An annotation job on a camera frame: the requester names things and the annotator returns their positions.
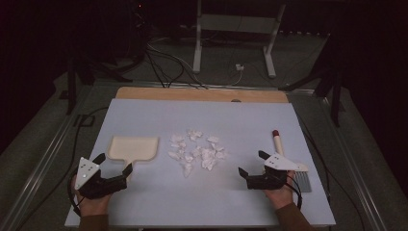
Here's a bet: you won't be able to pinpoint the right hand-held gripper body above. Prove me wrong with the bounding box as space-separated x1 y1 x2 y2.
246 152 302 191

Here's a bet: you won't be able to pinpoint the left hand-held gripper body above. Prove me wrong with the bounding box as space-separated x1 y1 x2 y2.
74 156 128 200

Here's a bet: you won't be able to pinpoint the cream brush with red-tipped handle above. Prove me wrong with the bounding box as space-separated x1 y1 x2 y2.
271 129 313 193

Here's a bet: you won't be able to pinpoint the cream dustpan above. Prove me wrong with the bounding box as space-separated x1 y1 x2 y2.
107 135 161 177

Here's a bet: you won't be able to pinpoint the pile of white paper scraps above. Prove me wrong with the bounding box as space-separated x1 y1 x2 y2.
167 128 228 178

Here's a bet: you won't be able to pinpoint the person's right hand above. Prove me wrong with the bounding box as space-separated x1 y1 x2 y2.
263 170 295 210

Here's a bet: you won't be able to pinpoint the person's left hand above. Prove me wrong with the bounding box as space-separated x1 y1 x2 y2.
72 175 112 218

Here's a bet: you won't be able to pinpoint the white work board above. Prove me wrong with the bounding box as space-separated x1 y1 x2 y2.
64 98 337 229

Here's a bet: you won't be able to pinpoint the black tripod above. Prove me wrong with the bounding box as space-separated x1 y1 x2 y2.
65 54 134 116
278 35 345 128

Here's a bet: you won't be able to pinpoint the wooden table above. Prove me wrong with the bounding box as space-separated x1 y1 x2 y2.
115 86 289 104

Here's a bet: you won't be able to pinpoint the white metal stand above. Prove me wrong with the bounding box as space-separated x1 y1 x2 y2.
191 0 287 80

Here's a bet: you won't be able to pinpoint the long black cable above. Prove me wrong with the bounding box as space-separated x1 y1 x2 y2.
15 106 110 231
296 112 367 231

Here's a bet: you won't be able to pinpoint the right hand-held gripper cable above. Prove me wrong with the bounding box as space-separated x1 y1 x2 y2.
287 174 303 211

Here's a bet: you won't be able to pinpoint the hand-held gripper cable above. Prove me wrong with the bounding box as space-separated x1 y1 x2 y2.
287 174 303 211
66 176 82 217

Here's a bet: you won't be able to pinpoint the left hand-held gripper cable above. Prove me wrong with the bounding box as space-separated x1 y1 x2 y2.
66 176 82 217

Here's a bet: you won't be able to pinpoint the metal floor rail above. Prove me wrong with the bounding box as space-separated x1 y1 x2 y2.
0 85 94 231
320 95 391 231

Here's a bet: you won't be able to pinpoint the white cable with plug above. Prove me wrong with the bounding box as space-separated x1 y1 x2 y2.
224 63 246 88

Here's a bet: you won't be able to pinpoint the black floor cables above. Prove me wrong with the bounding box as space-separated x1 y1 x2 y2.
145 47 210 90

